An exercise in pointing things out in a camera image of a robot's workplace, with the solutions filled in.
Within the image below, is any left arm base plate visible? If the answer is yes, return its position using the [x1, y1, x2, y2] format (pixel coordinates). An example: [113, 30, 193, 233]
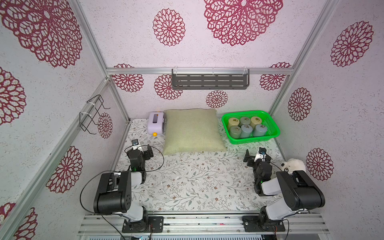
[122, 217, 164, 234]

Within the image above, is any green linen cushion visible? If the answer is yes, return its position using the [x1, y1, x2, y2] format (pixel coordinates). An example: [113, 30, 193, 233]
[163, 109, 227, 155]

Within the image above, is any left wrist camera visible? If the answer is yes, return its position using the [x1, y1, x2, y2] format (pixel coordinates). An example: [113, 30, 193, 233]
[132, 139, 143, 151]

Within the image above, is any lilac toaster toy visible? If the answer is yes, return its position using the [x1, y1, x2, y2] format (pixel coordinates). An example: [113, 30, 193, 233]
[147, 112, 165, 137]

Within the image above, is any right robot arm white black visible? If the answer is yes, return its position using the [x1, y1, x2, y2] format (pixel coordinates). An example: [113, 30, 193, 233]
[243, 148, 326, 228]

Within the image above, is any green canister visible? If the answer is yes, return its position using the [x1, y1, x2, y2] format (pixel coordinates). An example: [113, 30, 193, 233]
[229, 126, 243, 139]

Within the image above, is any black wire wall rack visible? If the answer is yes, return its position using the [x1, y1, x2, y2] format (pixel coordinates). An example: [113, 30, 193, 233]
[79, 94, 110, 135]

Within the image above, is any grey-green canister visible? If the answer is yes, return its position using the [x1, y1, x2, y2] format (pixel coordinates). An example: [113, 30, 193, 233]
[239, 117, 251, 127]

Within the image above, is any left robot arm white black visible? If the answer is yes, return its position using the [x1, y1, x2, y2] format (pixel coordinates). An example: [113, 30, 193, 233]
[93, 145, 154, 225]

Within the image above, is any yellow-green canister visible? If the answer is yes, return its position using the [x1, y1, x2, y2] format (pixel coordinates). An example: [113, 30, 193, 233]
[228, 118, 240, 130]

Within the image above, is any grey wall shelf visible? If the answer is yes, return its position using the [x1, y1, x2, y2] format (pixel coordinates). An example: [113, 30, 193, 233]
[171, 69, 250, 90]

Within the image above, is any yellow canister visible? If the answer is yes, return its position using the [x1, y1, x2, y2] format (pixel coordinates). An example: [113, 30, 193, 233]
[250, 116, 262, 129]

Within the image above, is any blue canister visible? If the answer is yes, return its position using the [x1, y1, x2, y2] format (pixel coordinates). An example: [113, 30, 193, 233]
[253, 124, 268, 137]

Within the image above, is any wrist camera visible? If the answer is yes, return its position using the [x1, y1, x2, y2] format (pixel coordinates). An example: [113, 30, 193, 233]
[132, 139, 143, 151]
[256, 147, 267, 160]

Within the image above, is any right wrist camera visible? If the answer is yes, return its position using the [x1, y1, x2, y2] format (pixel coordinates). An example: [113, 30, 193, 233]
[256, 147, 267, 160]

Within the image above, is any blue-grey canister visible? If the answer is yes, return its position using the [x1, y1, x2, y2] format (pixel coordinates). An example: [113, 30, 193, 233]
[240, 124, 253, 139]

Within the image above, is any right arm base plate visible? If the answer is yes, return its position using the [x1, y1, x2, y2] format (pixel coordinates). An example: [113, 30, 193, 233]
[242, 216, 286, 233]

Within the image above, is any green plastic basket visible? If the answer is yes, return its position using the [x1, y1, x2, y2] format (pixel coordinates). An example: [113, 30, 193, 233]
[222, 110, 281, 145]

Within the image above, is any white plush dog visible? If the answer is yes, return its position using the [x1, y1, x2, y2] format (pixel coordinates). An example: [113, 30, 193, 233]
[281, 159, 307, 176]

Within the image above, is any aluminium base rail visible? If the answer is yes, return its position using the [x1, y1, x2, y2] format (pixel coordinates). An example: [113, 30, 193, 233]
[77, 212, 330, 239]

